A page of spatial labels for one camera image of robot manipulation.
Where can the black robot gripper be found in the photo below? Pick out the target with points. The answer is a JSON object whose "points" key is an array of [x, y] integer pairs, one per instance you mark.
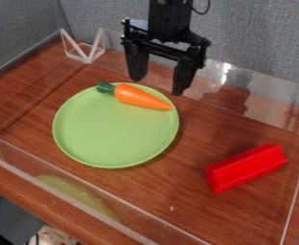
{"points": [[163, 35]]}

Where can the orange toy carrot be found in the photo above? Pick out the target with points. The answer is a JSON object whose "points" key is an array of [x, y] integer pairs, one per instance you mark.
{"points": [[131, 95]]}

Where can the green round plate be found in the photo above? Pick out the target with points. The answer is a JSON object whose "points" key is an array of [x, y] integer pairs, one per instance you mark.
{"points": [[108, 134]]}

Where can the red plastic block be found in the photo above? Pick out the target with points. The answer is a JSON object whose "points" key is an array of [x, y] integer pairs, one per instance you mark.
{"points": [[245, 166]]}

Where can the clear acrylic enclosure walls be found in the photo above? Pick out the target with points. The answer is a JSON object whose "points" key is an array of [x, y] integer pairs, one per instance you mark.
{"points": [[200, 175]]}

